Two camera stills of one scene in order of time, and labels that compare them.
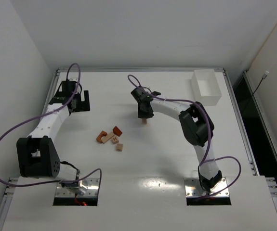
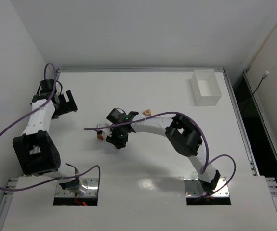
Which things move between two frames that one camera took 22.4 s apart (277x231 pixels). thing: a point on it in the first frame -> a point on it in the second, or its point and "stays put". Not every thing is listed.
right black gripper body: x=145 y=113 -> x=115 y=140
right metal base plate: x=193 y=188 stays put
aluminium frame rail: x=142 y=70 stays put
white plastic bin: x=205 y=88 stays put
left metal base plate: x=88 y=187 stays put
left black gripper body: x=82 y=104 -> x=69 y=104
